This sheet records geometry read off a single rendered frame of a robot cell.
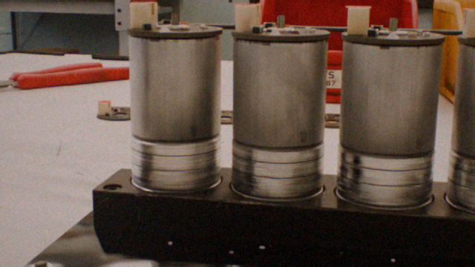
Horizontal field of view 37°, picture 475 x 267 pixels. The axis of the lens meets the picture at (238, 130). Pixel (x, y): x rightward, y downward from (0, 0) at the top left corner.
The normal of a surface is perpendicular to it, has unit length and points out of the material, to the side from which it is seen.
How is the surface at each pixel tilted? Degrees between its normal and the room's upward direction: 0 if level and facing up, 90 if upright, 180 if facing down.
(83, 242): 0
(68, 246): 0
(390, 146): 90
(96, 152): 0
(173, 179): 90
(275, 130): 90
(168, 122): 90
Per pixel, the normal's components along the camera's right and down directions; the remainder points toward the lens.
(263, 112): -0.33, 0.21
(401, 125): 0.10, 0.22
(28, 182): 0.01, -0.97
